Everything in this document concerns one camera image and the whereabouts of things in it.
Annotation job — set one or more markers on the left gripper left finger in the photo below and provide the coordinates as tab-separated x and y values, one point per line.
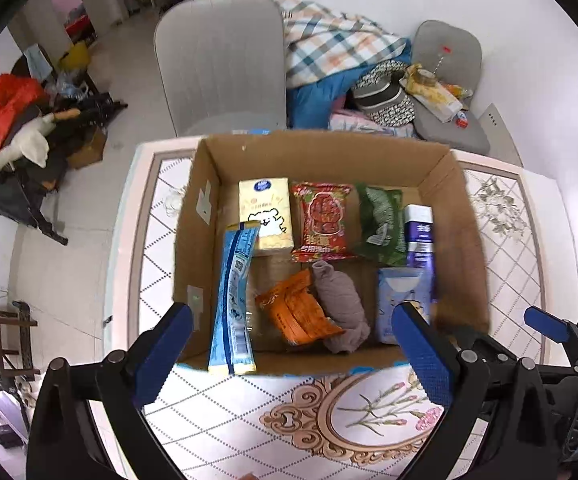
65	442

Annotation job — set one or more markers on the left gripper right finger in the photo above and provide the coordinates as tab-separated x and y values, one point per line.
508	393

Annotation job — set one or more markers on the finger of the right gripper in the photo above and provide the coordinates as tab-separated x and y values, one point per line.
555	329

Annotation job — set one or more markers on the purple toothpaste tube white cap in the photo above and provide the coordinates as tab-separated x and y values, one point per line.
419	238

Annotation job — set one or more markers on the blue cartoon tissue pack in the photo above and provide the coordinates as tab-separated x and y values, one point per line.
397	285

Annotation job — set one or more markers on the long blue snack packet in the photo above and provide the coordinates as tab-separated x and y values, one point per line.
231	351

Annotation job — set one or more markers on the orange snack packet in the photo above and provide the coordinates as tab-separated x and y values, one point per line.
295	311

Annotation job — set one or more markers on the dark wooden stool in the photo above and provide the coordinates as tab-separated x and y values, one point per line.
16	356

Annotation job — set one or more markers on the green snack packet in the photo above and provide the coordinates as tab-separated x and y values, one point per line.
381	220

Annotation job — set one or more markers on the yellow white packet on cushion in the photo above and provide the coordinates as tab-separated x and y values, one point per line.
446	102

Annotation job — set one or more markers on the red snack packet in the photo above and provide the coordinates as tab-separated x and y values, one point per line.
323	222

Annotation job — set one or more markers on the cardboard box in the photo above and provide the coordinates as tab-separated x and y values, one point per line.
427	173

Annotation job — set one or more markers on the grey seat cushion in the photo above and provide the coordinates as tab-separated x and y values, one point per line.
454	56

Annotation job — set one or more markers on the striped patterned hat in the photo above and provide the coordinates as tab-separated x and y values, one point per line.
379	95

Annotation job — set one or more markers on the yellow tissue pack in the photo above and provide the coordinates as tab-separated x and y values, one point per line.
267	201

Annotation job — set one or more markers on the blue cloth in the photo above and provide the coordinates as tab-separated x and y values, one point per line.
311	106

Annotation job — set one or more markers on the plaid blanket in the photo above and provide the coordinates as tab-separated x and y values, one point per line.
321	42

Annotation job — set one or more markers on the grey chair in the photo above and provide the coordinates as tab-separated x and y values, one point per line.
223	66

